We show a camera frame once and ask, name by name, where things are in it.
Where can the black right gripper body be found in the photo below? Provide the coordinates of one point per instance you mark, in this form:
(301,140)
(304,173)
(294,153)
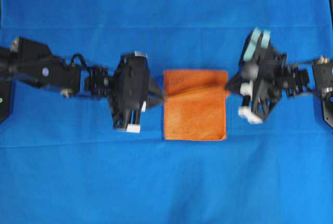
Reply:
(259,99)

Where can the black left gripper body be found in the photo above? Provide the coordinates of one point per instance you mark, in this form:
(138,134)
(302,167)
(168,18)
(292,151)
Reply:
(125,112)

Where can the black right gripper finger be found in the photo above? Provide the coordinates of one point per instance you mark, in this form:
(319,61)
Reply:
(233,88)
(236,79)

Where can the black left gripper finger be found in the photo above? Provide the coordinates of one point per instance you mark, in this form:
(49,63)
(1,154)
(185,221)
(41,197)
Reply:
(154,89)
(151,102)

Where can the orange towel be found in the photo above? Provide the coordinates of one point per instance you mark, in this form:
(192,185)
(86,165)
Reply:
(195,105)

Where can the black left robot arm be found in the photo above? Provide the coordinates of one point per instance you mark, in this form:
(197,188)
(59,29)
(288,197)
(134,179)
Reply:
(34,64)

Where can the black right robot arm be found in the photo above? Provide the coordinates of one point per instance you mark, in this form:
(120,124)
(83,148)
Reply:
(312,77)

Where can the blue table cloth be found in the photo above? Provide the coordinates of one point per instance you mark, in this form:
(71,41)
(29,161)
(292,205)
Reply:
(62,162)

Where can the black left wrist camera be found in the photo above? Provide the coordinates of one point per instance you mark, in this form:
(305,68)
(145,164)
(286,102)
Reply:
(132,75)

